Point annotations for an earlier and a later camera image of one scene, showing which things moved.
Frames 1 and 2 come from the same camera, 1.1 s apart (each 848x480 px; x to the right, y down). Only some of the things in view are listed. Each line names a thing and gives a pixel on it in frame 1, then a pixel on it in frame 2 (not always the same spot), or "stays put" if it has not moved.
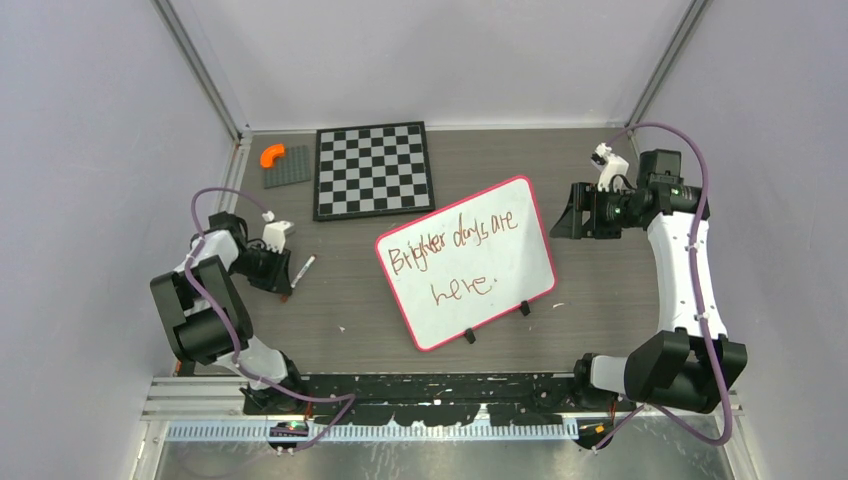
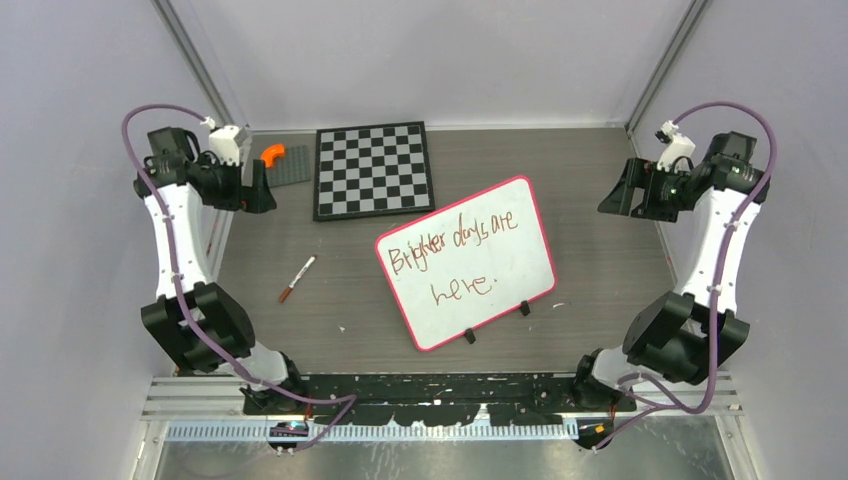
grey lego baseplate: (291, 168) stays put
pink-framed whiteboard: (468, 263) stays put
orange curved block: (269, 153) stays put
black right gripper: (584, 196) → (640, 173)
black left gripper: (277, 280) → (257, 199)
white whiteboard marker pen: (303, 271) stays put
